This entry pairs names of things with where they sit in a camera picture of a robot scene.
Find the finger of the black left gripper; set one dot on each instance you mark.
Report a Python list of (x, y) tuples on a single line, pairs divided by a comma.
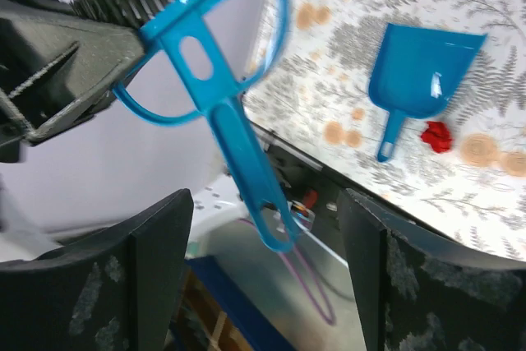
[(57, 70)]

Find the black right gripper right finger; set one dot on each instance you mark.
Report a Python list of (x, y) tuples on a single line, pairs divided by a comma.
[(416, 290)]

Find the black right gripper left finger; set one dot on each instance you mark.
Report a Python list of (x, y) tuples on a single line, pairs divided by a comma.
[(112, 290)]

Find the blue hand brush black bristles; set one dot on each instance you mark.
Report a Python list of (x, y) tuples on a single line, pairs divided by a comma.
[(178, 29)]

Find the blue plastic dustpan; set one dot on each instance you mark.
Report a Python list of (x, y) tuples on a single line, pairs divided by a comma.
[(416, 73)]

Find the red paper scrap near dustpan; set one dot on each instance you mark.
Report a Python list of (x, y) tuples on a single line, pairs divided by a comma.
[(438, 137)]

